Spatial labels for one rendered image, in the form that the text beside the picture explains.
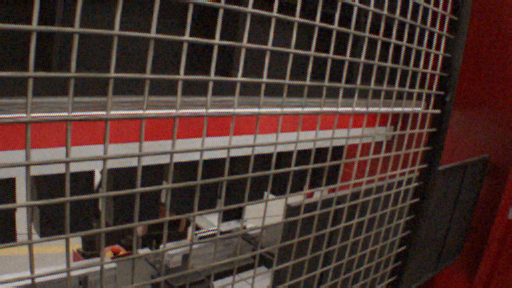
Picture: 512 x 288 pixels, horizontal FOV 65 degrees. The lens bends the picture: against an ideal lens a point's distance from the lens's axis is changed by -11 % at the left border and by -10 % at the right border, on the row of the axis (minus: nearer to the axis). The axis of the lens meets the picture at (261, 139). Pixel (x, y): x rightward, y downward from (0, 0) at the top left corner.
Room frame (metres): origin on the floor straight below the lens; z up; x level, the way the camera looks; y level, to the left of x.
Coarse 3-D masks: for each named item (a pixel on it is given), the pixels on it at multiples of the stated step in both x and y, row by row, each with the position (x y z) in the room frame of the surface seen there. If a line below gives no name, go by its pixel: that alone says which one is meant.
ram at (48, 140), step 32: (0, 128) 0.81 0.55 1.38; (32, 128) 0.86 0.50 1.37; (64, 128) 0.92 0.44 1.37; (96, 128) 0.98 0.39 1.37; (128, 128) 1.04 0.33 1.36; (160, 128) 1.10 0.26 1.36; (192, 128) 1.17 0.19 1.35; (224, 128) 1.25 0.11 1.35; (288, 128) 1.44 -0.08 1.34; (320, 128) 1.56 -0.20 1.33; (352, 128) 1.70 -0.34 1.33; (384, 128) 1.87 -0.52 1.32; (0, 160) 0.81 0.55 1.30; (32, 160) 0.86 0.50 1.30; (128, 160) 1.04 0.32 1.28; (160, 160) 1.11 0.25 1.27
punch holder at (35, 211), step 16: (32, 176) 0.90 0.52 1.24; (48, 176) 0.89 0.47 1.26; (64, 176) 0.92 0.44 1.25; (80, 176) 0.95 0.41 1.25; (32, 192) 0.90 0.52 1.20; (48, 192) 0.89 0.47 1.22; (64, 192) 0.92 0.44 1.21; (80, 192) 0.95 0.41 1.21; (32, 208) 0.92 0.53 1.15; (48, 208) 0.89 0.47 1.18; (64, 208) 0.92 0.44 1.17; (80, 208) 0.95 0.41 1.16; (48, 224) 0.89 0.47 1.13; (64, 224) 0.92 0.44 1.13; (80, 224) 0.95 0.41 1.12
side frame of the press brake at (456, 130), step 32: (448, 0) 1.83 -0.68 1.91; (480, 0) 1.72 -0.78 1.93; (480, 32) 1.71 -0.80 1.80; (480, 64) 1.69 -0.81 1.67; (480, 96) 1.67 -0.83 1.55; (448, 128) 1.75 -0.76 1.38; (480, 128) 1.65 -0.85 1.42; (384, 160) 1.94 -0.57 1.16; (416, 160) 1.83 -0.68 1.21; (448, 160) 1.72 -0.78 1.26; (480, 224) 1.57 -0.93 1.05; (480, 256) 1.54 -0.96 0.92
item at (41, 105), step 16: (16, 96) 0.68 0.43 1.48; (48, 96) 0.72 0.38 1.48; (64, 96) 0.74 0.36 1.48; (80, 96) 0.76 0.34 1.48; (96, 96) 0.78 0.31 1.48; (112, 96) 0.80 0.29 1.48; (128, 96) 0.83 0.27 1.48; (160, 96) 0.88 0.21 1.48; (192, 96) 0.94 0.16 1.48; (224, 96) 1.00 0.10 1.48; (240, 96) 1.04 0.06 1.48; (0, 112) 0.64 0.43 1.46; (16, 112) 0.66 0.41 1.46; (32, 112) 0.68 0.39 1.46; (48, 112) 0.70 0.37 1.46; (64, 112) 0.72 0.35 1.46; (80, 112) 0.75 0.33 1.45; (96, 112) 0.77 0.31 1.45; (112, 112) 0.79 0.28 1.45
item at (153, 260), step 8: (144, 248) 1.10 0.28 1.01; (144, 256) 1.06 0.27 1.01; (152, 256) 1.07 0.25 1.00; (152, 264) 1.03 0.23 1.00; (160, 264) 1.03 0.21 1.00; (184, 264) 1.01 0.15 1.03; (160, 272) 0.95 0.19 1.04; (168, 272) 0.95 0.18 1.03; (176, 272) 0.96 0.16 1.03; (168, 280) 0.92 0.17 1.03; (176, 280) 0.93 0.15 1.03; (184, 280) 0.93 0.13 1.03; (192, 280) 0.94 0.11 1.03; (200, 280) 0.95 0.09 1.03; (208, 280) 0.97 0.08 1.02
